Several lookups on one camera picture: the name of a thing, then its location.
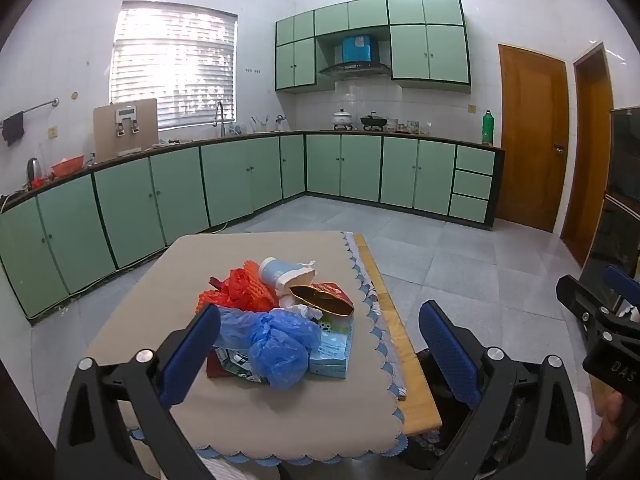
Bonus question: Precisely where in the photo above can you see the green upper wall cabinets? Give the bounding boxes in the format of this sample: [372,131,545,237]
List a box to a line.
[275,0,472,93]

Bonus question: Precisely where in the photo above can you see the blue and white paper cup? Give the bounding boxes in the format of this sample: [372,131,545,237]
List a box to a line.
[259,257,317,293]

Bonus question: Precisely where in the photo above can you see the person's right hand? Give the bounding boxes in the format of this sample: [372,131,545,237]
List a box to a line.
[591,392,633,456]

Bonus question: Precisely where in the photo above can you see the black refrigerator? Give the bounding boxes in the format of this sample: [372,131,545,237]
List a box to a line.
[582,106,640,281]

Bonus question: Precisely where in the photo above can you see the patterned grey under cloth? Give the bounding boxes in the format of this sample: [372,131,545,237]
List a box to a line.
[344,232,402,401]

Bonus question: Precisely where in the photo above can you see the beige scalloped tablecloth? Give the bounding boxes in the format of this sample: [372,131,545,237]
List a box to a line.
[82,231,407,466]

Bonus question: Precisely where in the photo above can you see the red plastic basket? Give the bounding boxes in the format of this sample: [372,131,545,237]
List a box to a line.
[51,156,86,177]

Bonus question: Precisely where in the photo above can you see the red gold-lined snack packet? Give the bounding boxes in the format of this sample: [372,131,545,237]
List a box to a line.
[289,282,356,318]

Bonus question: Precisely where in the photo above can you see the green lower kitchen cabinets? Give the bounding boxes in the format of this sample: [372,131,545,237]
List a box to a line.
[0,132,506,321]

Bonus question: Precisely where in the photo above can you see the wooden door with handle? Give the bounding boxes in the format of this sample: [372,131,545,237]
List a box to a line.
[495,44,570,233]

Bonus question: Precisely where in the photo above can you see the trash bin with black bag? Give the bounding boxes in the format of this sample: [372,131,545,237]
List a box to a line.
[405,345,591,480]

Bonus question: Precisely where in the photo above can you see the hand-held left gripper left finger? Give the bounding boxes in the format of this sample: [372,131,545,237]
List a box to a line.
[55,305,223,480]

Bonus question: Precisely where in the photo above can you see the maroon cloth strip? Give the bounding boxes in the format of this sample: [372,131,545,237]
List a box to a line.
[206,276,226,380]

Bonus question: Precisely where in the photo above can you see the glass range hood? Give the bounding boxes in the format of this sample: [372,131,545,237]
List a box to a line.
[319,62,392,78]

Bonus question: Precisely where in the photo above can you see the steel towel rail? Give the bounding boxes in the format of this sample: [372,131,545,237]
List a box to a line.
[0,98,60,126]

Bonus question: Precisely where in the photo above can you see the plain wooden door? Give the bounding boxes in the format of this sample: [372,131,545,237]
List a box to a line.
[560,42,615,268]

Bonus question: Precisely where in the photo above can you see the wooden table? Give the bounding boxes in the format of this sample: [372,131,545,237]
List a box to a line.
[352,234,443,436]

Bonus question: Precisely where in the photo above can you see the person's light clothing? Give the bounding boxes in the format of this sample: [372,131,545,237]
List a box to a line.
[570,389,603,463]

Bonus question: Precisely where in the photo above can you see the white window blind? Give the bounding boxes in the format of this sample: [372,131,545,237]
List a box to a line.
[111,1,237,131]

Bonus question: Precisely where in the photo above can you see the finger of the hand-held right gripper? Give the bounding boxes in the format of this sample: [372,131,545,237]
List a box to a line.
[602,265,640,318]
[556,274,628,343]

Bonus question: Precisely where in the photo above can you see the blue plastic bag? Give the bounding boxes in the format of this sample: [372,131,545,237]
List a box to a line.
[217,306,323,391]

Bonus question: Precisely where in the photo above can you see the brown cardboard box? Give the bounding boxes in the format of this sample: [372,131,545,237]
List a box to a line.
[93,98,159,161]

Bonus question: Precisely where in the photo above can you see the dark hanging towel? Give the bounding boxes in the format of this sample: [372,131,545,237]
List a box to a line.
[1,112,25,147]

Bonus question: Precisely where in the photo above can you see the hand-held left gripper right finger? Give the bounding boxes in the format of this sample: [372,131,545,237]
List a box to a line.
[417,300,586,480]

